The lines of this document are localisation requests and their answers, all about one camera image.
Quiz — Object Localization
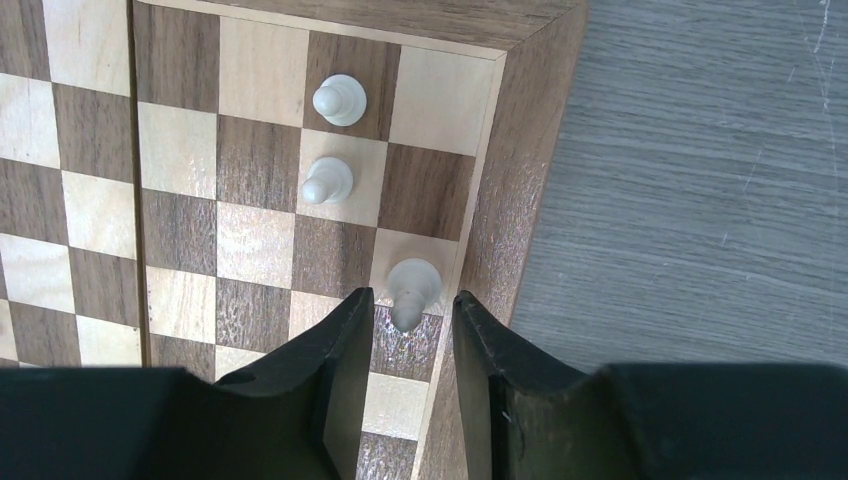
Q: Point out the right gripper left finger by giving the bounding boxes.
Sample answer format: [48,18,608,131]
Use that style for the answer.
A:
[1,288,375,479]

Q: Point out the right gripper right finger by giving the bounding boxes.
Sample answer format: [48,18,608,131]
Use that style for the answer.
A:
[452,291,847,479]

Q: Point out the white chess pawn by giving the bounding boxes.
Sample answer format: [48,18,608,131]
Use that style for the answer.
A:
[302,157,354,205]
[312,74,367,127]

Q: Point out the wooden chess board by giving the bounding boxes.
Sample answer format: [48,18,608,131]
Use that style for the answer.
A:
[1,1,589,479]

